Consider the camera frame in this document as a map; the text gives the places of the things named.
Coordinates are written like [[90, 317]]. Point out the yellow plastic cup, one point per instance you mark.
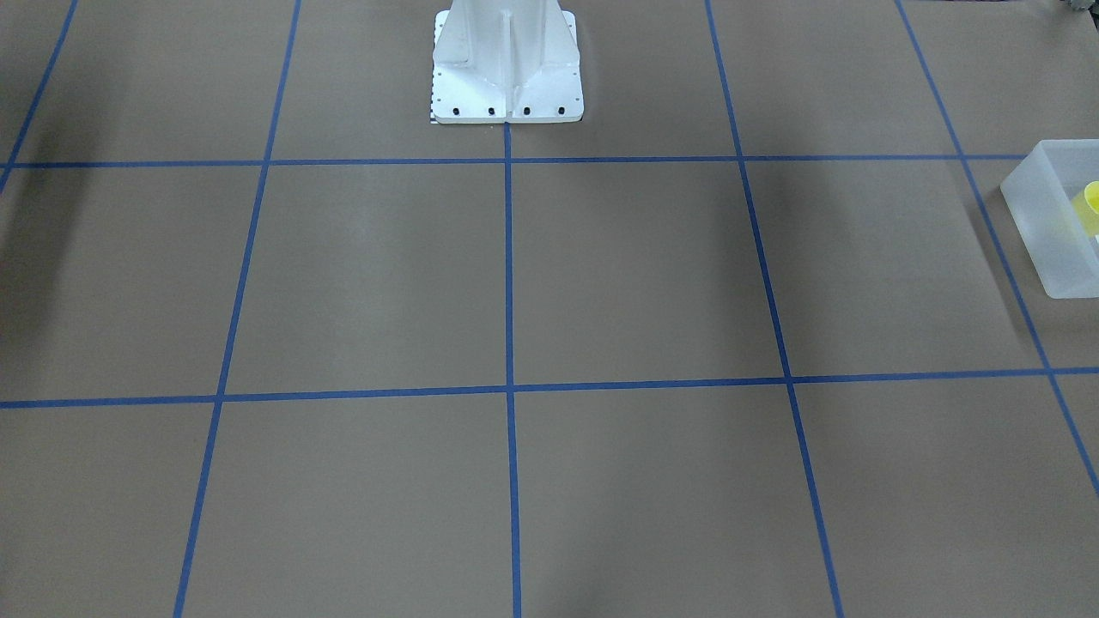
[[1085, 205]]

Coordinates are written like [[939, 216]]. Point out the translucent plastic storage box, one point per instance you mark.
[[1038, 193]]

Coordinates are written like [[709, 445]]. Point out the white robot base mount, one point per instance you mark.
[[506, 62]]

